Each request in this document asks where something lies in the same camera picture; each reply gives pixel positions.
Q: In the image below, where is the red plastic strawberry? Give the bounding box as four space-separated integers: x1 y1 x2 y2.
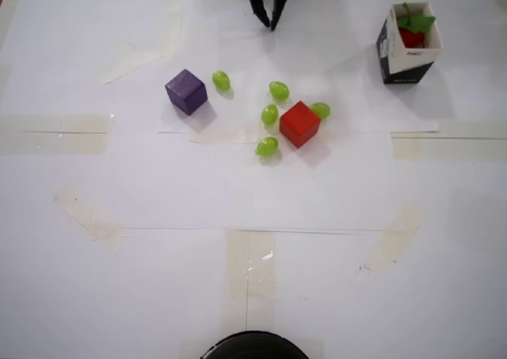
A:
395 2 436 50

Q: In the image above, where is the white and black carton box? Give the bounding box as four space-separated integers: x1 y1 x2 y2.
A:
375 2 444 86

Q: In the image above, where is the green plastic grape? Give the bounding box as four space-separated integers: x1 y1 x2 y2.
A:
309 101 332 120
269 81 290 101
260 103 280 127
211 71 231 92
254 136 280 158

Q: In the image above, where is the purple wooden cube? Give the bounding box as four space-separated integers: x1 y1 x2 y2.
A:
164 68 208 116

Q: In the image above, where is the red wooden cube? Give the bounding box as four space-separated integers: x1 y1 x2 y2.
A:
278 100 322 150

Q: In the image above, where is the black round object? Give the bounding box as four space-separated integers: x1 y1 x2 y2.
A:
200 330 310 359

